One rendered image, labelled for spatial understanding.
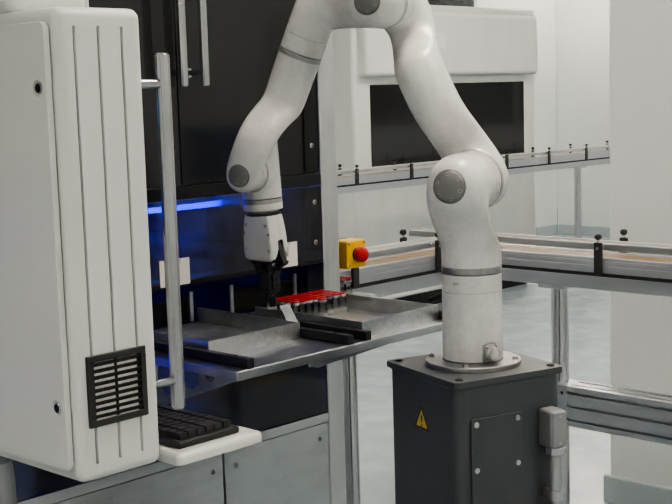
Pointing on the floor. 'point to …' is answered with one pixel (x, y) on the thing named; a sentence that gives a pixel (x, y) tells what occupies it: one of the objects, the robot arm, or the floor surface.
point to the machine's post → (329, 275)
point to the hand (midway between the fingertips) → (269, 282)
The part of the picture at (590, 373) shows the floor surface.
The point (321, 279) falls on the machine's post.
